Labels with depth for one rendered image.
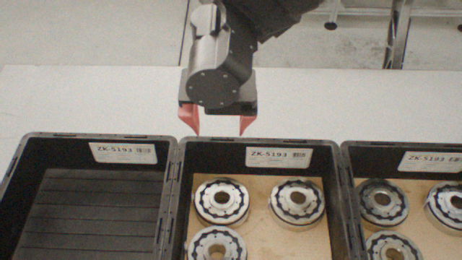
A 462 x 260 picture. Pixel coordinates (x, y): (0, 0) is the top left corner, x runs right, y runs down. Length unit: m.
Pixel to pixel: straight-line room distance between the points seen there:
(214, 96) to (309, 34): 2.23
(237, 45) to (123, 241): 0.48
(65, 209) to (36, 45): 1.97
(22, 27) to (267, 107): 2.08
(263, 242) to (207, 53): 0.44
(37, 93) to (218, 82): 0.94
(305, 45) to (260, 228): 1.87
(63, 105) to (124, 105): 0.17
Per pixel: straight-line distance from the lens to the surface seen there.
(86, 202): 0.87
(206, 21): 0.49
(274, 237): 0.80
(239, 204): 0.79
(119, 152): 0.84
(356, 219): 0.72
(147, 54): 2.50
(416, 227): 0.87
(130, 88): 1.25
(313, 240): 0.80
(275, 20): 0.47
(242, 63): 0.43
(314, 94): 1.23
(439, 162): 0.90
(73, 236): 0.84
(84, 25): 2.83
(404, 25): 1.51
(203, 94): 0.44
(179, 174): 0.76
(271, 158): 0.82
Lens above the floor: 1.54
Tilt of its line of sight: 50 degrees down
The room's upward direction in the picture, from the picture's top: straight up
